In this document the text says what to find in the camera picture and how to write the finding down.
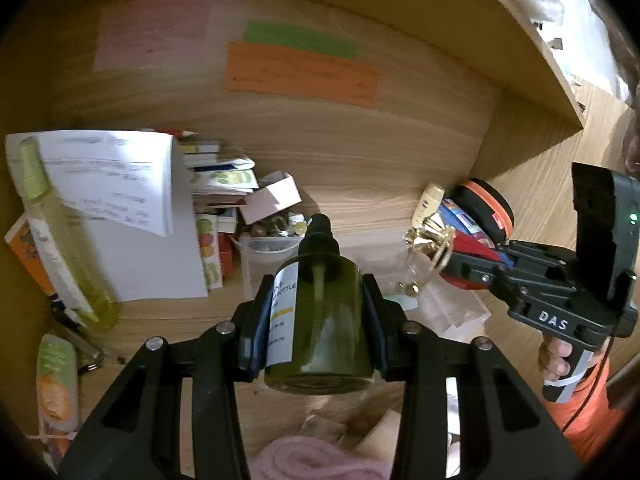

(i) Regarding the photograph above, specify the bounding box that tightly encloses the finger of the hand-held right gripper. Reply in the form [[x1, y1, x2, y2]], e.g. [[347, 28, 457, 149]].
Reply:
[[500, 239, 577, 272], [440, 249, 512, 302]]

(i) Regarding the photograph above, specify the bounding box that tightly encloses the yellow-green spray bottle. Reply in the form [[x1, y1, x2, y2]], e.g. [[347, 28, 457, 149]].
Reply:
[[17, 137, 121, 331]]

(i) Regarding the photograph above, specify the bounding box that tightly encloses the wooden shelf board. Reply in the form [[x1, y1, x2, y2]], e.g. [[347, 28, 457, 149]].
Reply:
[[457, 0, 587, 183]]

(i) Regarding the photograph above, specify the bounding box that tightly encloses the clear plastic storage bin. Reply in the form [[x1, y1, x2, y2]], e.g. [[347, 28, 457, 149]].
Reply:
[[239, 234, 491, 333]]

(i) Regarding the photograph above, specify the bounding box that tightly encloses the orange sticky note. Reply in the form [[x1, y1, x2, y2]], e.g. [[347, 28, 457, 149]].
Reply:
[[226, 42, 381, 110]]

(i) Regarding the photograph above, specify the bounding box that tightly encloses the green sticky note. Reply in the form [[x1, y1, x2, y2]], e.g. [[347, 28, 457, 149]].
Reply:
[[242, 20, 362, 60]]

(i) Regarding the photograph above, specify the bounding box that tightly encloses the dark green pump bottle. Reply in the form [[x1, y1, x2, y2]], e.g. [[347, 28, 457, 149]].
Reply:
[[263, 214, 376, 395]]

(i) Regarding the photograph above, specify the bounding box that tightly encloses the person's right forearm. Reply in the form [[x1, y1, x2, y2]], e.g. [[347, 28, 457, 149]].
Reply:
[[544, 357, 618, 453]]

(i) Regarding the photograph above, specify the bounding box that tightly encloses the blue zip pouch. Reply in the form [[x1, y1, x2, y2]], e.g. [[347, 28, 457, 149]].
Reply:
[[440, 199, 501, 261]]

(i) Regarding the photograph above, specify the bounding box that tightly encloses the green and orange tube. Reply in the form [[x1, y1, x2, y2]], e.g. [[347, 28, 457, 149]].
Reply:
[[36, 334, 81, 456]]

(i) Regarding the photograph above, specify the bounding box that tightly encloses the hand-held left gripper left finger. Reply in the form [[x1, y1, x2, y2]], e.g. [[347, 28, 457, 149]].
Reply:
[[57, 272, 281, 480]]

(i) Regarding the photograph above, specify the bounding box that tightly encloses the person's right hand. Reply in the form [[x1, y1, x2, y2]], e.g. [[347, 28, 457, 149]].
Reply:
[[537, 334, 575, 385]]

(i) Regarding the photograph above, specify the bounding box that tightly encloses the pink towel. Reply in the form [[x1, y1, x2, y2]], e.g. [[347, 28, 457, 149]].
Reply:
[[249, 435, 396, 480]]

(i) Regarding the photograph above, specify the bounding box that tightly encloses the white paper box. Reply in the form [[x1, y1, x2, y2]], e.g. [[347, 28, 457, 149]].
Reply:
[[87, 195, 208, 303]]

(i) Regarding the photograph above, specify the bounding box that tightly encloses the black case with orange zip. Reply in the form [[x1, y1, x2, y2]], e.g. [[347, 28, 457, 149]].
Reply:
[[452, 178, 516, 241]]

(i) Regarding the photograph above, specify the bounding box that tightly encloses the wooden desktop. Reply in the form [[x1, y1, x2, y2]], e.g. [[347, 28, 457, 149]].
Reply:
[[0, 160, 640, 441]]

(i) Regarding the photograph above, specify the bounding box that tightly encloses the white printed paper sheet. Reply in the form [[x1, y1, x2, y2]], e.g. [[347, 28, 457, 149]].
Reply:
[[5, 130, 176, 238]]

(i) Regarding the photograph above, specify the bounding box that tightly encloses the stack of colourful booklets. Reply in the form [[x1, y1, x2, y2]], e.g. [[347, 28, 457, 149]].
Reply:
[[177, 130, 258, 291]]

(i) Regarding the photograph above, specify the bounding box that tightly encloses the small white box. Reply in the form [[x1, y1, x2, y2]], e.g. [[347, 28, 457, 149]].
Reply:
[[239, 171, 303, 225]]

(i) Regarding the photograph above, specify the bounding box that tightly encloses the brown bead bracelet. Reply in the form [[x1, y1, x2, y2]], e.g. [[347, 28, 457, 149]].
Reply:
[[247, 215, 307, 238]]

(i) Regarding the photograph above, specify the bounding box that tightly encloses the pink sticky note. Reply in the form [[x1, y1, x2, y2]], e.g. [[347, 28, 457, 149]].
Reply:
[[94, 0, 211, 72]]

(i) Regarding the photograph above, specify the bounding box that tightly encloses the cream lotion tube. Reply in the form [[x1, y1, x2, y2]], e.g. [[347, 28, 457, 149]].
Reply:
[[412, 185, 446, 228]]

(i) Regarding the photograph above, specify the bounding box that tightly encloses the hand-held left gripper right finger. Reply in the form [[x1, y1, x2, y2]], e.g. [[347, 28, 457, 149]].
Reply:
[[362, 274, 583, 480]]

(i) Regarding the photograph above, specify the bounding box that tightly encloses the black pen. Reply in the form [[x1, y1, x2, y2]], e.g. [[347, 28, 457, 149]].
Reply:
[[50, 297, 108, 363]]

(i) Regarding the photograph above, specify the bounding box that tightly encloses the orange book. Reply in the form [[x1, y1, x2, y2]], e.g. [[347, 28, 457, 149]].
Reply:
[[4, 212, 56, 297]]

